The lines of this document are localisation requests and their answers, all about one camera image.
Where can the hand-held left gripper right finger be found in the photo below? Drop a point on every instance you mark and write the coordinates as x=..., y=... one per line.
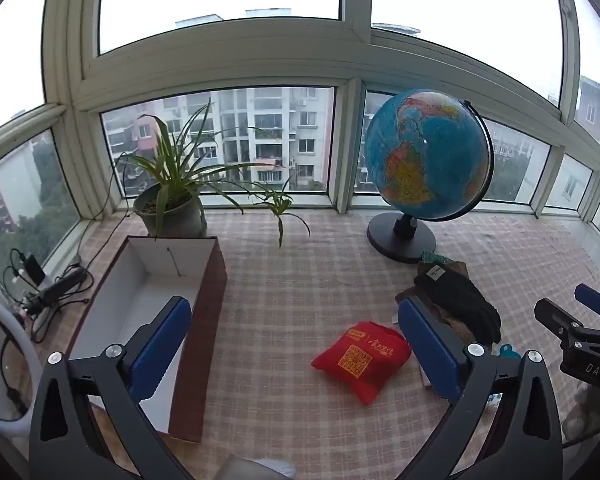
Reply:
x=430, y=345

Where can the black charger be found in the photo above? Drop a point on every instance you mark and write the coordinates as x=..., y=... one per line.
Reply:
x=34, y=269

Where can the green glitter sponge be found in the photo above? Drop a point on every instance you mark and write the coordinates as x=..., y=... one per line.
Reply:
x=437, y=257

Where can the blue world globe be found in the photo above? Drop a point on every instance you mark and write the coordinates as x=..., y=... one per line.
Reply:
x=430, y=160

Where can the red fabric bag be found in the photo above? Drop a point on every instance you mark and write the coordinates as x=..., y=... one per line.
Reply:
x=360, y=360

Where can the brown cardboard box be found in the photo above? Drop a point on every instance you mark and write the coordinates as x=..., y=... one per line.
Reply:
x=150, y=285

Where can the white window frame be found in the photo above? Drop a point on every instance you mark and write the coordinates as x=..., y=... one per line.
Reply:
x=220, y=65

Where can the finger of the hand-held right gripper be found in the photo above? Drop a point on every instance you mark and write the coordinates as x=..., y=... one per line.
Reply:
x=597, y=301
x=560, y=320

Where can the potted spider plant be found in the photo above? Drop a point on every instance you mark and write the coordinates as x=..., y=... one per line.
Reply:
x=172, y=215

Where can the white apartment building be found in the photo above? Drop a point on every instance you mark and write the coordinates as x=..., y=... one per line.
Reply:
x=265, y=125

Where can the teal cloth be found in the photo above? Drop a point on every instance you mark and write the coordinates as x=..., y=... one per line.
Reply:
x=510, y=352

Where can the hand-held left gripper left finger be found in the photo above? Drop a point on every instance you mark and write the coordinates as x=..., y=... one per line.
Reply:
x=162, y=345

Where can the brown knitted cloth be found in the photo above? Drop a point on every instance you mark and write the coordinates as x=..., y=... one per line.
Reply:
x=455, y=325

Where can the pale grey cloth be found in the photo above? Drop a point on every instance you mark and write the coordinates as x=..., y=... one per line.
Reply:
x=260, y=470

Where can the black knitted glove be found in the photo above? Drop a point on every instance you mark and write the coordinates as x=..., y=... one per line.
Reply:
x=460, y=300

